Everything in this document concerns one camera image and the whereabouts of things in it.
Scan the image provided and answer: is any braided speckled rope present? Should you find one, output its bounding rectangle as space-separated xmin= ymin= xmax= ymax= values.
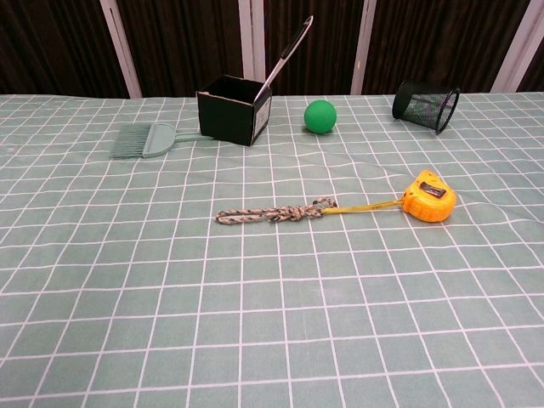
xmin=215 ymin=195 xmax=339 ymax=226

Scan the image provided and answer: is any yellow tape measure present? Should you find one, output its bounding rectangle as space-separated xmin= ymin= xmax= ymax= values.
xmin=324 ymin=169 xmax=458 ymax=223

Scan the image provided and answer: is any green checked tablecloth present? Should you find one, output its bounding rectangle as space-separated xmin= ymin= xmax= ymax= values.
xmin=0 ymin=92 xmax=544 ymax=408

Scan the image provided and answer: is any green ball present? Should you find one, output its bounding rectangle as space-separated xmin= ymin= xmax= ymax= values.
xmin=303 ymin=99 xmax=337 ymax=136

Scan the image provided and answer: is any black cardboard box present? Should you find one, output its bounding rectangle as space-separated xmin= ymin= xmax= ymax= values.
xmin=195 ymin=75 xmax=273 ymax=147

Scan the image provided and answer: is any teal desk brush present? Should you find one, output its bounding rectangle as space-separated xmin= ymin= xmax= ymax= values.
xmin=109 ymin=122 xmax=205 ymax=161

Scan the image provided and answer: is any silver black pen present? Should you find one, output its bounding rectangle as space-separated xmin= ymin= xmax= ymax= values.
xmin=254 ymin=15 xmax=315 ymax=103

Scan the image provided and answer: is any black mesh pen holder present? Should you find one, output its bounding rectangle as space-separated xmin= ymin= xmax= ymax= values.
xmin=391 ymin=80 xmax=462 ymax=136

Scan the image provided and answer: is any dark brown curtain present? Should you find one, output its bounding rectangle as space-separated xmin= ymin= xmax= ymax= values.
xmin=0 ymin=0 xmax=544 ymax=98

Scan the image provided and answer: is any white window frame bar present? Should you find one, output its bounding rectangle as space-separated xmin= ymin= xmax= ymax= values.
xmin=492 ymin=0 xmax=544 ymax=93
xmin=237 ymin=0 xmax=267 ymax=82
xmin=350 ymin=0 xmax=378 ymax=95
xmin=99 ymin=0 xmax=143 ymax=99

